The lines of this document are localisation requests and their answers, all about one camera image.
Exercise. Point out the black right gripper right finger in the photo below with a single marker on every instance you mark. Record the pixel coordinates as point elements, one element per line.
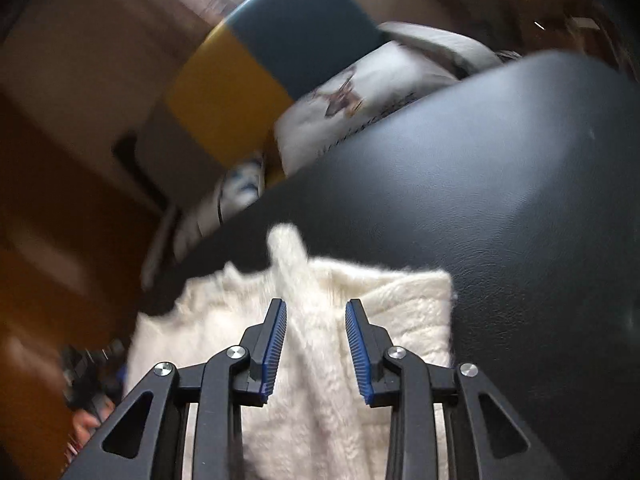
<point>444,419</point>

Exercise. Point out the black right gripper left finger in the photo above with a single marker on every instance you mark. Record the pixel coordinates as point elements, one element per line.
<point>144,437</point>

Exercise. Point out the white fluffy knit sweater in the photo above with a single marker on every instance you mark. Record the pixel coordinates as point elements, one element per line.
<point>315,425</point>

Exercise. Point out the person's left hand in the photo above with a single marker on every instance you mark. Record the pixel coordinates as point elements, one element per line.
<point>84,425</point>

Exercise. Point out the white blue triangle pillow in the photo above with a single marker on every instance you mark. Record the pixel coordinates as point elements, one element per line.
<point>237,189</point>

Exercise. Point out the grey yellow blue sofa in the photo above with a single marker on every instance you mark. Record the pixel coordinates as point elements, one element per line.
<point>250,69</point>

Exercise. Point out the white deer print pillow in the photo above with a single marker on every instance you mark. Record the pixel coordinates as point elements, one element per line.
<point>383,81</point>

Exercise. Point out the wooden side table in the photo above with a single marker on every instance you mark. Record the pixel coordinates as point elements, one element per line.
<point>531,25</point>

